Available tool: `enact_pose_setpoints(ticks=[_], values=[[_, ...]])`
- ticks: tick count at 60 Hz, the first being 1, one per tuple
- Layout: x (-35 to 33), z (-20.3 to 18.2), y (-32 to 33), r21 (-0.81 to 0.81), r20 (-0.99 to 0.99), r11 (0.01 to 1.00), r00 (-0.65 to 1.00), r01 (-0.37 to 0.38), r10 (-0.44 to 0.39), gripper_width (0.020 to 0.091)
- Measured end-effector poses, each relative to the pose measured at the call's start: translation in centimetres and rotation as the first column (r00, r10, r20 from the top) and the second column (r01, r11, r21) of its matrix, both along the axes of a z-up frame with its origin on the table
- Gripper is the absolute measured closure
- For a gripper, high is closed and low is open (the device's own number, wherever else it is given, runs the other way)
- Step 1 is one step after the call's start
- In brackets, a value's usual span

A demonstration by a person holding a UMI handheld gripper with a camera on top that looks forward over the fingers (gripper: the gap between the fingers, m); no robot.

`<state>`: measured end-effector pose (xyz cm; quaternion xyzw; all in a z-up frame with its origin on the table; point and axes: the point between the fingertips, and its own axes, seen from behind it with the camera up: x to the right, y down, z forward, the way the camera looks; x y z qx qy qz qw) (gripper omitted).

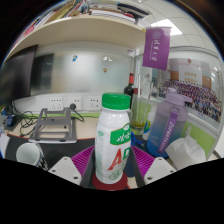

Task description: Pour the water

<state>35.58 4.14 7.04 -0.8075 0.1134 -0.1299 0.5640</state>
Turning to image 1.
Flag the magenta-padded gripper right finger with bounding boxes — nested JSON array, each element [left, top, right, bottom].
[[131, 146, 177, 189]]

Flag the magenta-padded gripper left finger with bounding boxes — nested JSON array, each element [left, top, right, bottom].
[[48, 145, 97, 189]]

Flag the white drink bottle green cap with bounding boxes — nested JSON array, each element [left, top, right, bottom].
[[94, 92, 133, 185]]

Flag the purple translucent water bottle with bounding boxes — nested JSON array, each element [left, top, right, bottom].
[[146, 88, 194, 158]]

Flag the black desk mat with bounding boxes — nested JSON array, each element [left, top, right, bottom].
[[4, 134, 98, 168]]

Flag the white tissue pack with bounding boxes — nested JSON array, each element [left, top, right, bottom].
[[164, 126, 208, 171]]

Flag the grey metal laptop stand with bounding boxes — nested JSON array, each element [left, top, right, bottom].
[[28, 107, 78, 145]]

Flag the black-white checkered cup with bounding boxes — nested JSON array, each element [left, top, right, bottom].
[[15, 142, 51, 172]]

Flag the flat round red coaster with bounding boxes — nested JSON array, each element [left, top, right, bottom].
[[91, 171, 129, 192]]

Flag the tall clear glass vase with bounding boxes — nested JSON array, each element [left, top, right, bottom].
[[130, 74, 154, 136]]

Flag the open white paper notebook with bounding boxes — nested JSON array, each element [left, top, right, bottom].
[[0, 133, 11, 159]]

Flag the small blue electronic box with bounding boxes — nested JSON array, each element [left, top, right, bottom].
[[4, 114, 16, 128]]

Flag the group photo poster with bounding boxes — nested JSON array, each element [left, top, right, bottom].
[[151, 58, 224, 124]]

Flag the dark wine bottle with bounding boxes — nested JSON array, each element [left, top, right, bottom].
[[123, 72, 135, 109]]

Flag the black computer monitor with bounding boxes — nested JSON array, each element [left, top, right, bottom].
[[0, 44, 39, 106]]

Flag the purple pennant flag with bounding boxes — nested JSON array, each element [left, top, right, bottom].
[[142, 26, 172, 71]]

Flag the ceiling light panels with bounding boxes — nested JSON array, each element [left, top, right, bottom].
[[150, 18, 184, 37]]

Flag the black cable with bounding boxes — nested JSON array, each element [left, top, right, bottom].
[[13, 103, 86, 138]]

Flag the white wall power outlets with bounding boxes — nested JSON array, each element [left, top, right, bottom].
[[48, 95, 103, 112]]

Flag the wall shelf unit with books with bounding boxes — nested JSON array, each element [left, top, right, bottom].
[[4, 0, 151, 64]]

